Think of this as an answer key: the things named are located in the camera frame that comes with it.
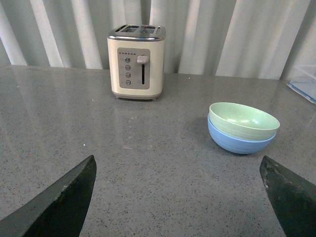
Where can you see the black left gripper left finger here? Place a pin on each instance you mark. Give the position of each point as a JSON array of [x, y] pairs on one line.
[[58, 211]]

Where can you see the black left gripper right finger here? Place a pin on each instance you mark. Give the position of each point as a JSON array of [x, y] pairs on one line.
[[292, 197]]

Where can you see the light blue bowl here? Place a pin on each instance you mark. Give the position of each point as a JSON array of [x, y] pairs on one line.
[[236, 145]]

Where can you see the light green bowl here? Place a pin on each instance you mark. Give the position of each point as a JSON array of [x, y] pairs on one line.
[[242, 121]]

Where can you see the clear plastic container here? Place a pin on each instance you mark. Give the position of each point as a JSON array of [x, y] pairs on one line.
[[303, 81]]

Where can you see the cream two-slot toaster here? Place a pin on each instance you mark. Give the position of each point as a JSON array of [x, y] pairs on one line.
[[136, 55]]

